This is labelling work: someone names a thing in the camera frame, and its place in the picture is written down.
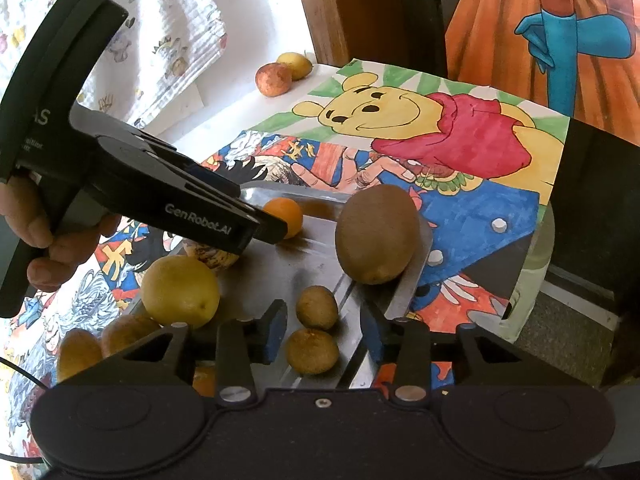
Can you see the red apple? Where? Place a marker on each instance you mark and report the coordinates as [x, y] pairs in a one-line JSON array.
[[273, 80]]

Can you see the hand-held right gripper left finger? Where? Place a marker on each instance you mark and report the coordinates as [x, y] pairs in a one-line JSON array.
[[275, 330]]

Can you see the person's left hand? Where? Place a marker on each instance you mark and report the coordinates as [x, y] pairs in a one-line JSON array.
[[30, 210]]

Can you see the small brown kiwi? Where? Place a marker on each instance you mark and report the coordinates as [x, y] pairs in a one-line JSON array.
[[312, 352], [316, 307]]

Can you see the small orange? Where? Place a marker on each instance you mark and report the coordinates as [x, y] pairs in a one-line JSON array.
[[204, 382], [287, 215]]

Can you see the printed cartoon blanket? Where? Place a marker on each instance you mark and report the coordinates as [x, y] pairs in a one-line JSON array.
[[150, 35]]

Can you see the metal tray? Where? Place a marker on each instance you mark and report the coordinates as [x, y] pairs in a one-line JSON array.
[[300, 270]]

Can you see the yellow lemon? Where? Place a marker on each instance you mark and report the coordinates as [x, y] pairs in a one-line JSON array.
[[180, 290]]

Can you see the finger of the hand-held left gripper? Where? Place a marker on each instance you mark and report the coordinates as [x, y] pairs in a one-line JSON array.
[[272, 230], [207, 176]]

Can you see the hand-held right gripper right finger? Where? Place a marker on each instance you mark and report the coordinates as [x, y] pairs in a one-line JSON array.
[[372, 335]]

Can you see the wall poster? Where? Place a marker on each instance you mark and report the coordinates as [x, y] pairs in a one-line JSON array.
[[500, 35]]

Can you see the brown wooden door frame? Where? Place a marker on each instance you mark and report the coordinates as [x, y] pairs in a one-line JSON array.
[[320, 10]]

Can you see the large brown kiwi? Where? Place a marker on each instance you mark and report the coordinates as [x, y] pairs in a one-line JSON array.
[[377, 235]]

